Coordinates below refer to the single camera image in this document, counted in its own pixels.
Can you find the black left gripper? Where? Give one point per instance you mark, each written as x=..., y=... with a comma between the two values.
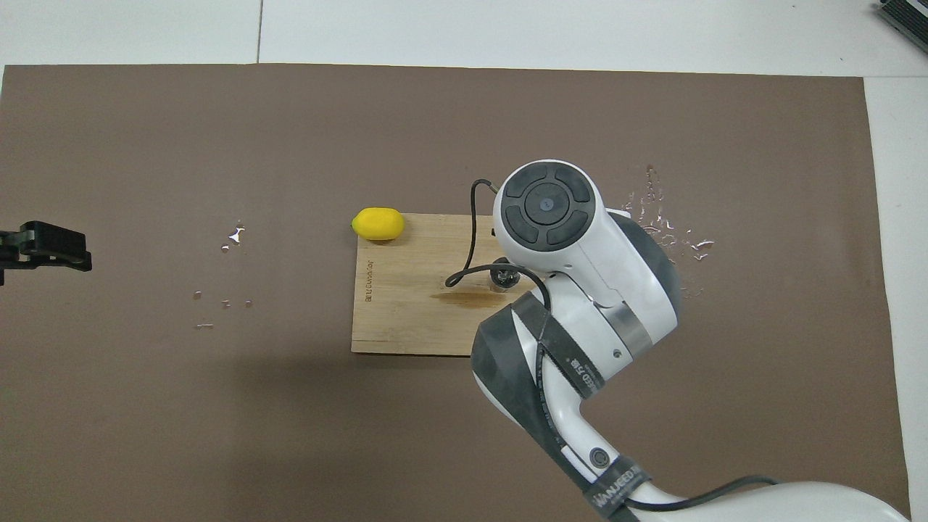
x=11, y=243

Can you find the steel jigger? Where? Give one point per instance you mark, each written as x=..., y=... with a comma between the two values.
x=505, y=275

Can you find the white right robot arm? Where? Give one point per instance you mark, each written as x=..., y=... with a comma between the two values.
x=580, y=290

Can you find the scattered tiny water droplets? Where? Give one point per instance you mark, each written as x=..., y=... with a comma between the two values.
x=197, y=295

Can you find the small spilled water patch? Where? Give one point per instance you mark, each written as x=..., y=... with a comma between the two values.
x=235, y=234

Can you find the brown table mat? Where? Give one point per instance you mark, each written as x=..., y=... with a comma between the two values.
x=217, y=435

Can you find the yellow lemon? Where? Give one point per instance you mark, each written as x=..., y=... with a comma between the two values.
x=378, y=224

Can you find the wooden cutting board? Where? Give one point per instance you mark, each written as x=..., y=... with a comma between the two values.
x=406, y=312

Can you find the large spilled water patch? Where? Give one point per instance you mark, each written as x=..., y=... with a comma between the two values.
x=702, y=246

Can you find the grey ribbed device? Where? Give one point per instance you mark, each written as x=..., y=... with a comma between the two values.
x=910, y=14

